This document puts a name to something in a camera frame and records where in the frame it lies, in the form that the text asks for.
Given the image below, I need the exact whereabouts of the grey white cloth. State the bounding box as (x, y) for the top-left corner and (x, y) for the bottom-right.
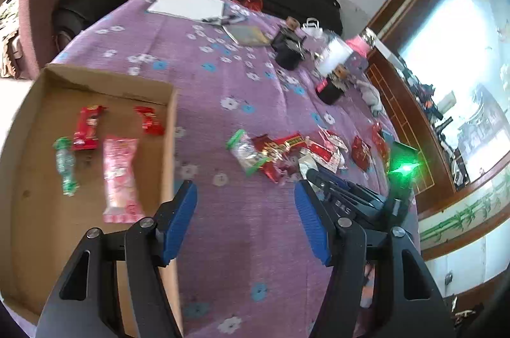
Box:
(356, 79), (385, 115)

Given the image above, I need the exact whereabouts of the wooden framed window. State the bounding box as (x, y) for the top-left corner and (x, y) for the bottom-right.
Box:
(367, 0), (510, 203)

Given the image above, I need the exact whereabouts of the small red candy packet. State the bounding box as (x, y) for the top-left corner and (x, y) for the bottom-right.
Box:
(133, 106), (166, 136)

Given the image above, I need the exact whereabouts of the maroon armchair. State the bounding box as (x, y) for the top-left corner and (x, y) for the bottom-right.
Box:
(16, 0), (128, 79)

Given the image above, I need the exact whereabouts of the green twisted candy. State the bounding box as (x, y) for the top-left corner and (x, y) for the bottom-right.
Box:
(53, 136), (79, 197)

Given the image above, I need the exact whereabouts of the white plastic bag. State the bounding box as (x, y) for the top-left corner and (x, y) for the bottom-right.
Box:
(301, 18), (323, 38)

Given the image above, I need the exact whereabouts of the black pen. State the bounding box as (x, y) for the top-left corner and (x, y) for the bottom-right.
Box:
(201, 14), (245, 25)

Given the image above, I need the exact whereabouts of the shallow cardboard box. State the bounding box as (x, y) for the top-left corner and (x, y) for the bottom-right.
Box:
(0, 63), (184, 334)

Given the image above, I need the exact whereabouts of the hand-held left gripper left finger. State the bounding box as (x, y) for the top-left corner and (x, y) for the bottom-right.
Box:
(36, 180), (199, 338)

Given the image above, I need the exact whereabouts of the white red snack packet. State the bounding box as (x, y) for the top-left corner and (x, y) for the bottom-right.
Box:
(311, 141), (347, 171)

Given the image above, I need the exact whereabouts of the wooden cabinet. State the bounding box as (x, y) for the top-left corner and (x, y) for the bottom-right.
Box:
(364, 25), (459, 215)

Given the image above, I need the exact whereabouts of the white green snack packet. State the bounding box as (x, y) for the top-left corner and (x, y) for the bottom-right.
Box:
(298, 155), (319, 179)

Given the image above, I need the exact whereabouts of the patterned blanket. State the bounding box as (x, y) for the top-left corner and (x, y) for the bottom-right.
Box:
(0, 0), (25, 79)

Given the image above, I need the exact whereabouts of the pink clear snack packet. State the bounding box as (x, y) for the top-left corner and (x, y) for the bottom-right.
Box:
(317, 127), (349, 149)

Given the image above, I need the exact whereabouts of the dark red snack packet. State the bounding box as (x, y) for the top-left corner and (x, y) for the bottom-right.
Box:
(259, 152), (299, 185)

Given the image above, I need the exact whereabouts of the white paper sheet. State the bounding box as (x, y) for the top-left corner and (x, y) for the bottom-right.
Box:
(147, 0), (226, 22)

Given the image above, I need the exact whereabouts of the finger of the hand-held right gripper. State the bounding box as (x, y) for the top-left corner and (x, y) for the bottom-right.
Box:
(324, 173), (385, 204)
(303, 167), (339, 203)

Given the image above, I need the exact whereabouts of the clear plastic jar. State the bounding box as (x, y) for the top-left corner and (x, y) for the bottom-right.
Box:
(315, 33), (353, 77)

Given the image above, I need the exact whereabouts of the purple floral tablecloth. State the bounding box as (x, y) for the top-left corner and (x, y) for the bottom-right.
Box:
(52, 0), (419, 338)

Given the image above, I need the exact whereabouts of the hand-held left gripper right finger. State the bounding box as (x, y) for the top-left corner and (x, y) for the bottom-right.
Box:
(294, 180), (457, 338)

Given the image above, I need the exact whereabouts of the red snack packet gold print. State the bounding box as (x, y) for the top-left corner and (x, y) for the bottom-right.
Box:
(271, 133), (309, 155)

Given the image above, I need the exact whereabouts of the red snack packet round label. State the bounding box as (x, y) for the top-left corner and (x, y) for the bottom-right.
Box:
(351, 136), (374, 168)

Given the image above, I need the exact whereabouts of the shiny red foil packet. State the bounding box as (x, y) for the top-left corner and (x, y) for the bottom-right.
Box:
(371, 123), (392, 165)

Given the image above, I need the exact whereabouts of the black cup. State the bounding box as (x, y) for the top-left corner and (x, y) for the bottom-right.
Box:
(272, 18), (307, 70)

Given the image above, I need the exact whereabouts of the brown notebook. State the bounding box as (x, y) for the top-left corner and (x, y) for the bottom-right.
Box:
(223, 25), (272, 47)

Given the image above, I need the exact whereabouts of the green-edged clear snack packet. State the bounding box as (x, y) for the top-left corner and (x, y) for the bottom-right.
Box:
(226, 129), (272, 176)

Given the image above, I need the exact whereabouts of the pink snack packet red edge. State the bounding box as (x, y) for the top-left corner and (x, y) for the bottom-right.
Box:
(101, 136), (145, 224)

